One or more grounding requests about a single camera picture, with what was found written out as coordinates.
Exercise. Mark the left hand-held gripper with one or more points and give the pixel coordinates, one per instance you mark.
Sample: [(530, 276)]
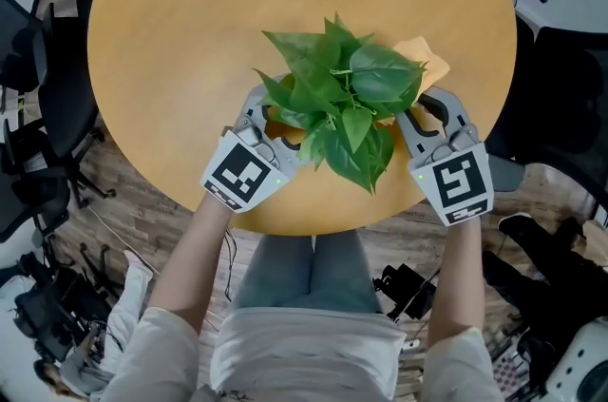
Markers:
[(244, 172)]

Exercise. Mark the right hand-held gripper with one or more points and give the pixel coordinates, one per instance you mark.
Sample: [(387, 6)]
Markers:
[(461, 181)]

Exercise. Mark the orange-yellow cleaning cloth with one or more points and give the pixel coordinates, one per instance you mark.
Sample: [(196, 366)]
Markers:
[(430, 67)]

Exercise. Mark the green leafy plant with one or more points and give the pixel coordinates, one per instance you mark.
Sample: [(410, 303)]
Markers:
[(375, 77)]

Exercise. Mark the person's left forearm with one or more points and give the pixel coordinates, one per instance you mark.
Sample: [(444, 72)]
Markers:
[(190, 262)]

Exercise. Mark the person's right forearm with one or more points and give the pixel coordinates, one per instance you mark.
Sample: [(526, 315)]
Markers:
[(458, 276)]

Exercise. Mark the black office chair with armrests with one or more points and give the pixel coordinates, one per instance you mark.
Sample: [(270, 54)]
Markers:
[(560, 105)]

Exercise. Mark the person's grey jeans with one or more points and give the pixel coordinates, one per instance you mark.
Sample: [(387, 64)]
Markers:
[(285, 276)]

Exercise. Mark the black mesh office chair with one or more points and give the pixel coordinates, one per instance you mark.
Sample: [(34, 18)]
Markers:
[(28, 200), (66, 96)]

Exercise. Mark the person's white t-shirt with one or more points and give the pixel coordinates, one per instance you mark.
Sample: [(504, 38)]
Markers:
[(304, 352)]

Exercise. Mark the checkered mat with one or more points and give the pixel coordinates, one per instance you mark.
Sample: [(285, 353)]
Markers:
[(508, 376)]

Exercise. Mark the white rounded device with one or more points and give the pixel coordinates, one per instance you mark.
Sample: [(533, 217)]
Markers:
[(579, 367)]

